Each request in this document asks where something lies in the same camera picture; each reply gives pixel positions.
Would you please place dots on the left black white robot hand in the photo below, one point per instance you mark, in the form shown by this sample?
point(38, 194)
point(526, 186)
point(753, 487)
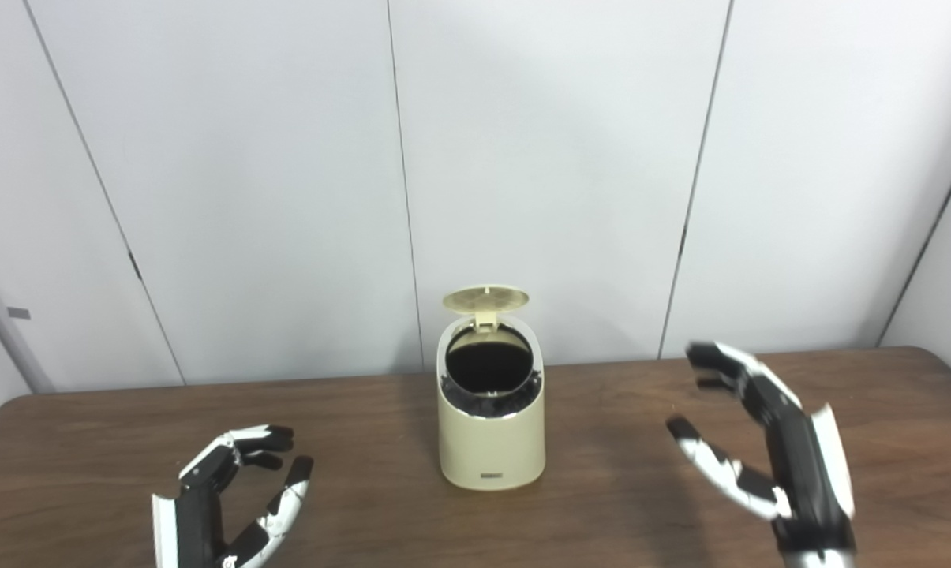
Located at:
point(195, 521)

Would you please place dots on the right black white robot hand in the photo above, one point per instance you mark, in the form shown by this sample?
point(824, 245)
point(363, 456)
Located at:
point(803, 465)

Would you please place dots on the cream-colored desktop trash bin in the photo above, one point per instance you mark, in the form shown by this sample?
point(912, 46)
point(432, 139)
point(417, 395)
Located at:
point(491, 450)

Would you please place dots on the cream round bin lid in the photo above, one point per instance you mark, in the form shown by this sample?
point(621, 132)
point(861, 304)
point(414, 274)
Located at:
point(486, 300)

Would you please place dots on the black bin liner bag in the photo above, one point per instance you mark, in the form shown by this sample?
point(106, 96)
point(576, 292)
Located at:
point(487, 367)

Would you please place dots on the small gray tape label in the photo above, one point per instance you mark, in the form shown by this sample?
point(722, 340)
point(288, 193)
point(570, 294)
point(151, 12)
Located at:
point(19, 313)

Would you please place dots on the gray wall corner post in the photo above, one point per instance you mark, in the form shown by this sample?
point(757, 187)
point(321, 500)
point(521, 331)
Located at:
point(5, 331)

